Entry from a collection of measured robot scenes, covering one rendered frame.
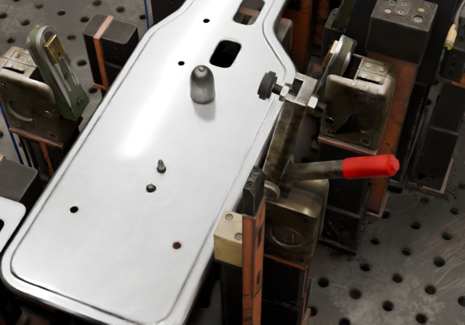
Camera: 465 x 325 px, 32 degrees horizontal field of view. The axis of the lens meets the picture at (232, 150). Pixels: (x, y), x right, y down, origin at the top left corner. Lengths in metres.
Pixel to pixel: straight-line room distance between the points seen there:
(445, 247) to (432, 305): 0.10
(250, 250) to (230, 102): 0.28
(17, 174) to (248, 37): 0.35
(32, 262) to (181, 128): 0.24
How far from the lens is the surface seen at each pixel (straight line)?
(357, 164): 0.82
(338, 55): 0.96
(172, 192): 0.96
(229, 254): 0.87
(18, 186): 1.02
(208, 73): 1.01
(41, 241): 0.95
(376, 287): 1.25
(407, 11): 1.00
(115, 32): 1.15
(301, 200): 0.89
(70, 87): 1.04
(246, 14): 1.17
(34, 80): 1.03
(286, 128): 0.79
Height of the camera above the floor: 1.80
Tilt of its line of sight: 54 degrees down
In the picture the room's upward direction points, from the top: 1 degrees counter-clockwise
